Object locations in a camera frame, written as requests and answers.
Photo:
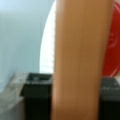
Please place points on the white paper plate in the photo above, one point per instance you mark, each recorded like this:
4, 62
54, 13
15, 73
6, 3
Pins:
46, 64

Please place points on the orange-tipped gripper right finger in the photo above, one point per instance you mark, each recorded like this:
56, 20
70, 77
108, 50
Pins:
109, 107

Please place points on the orange-tipped gripper left finger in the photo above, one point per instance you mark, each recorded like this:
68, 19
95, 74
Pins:
36, 92

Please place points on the red tomato piece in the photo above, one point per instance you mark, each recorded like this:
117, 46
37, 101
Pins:
112, 58

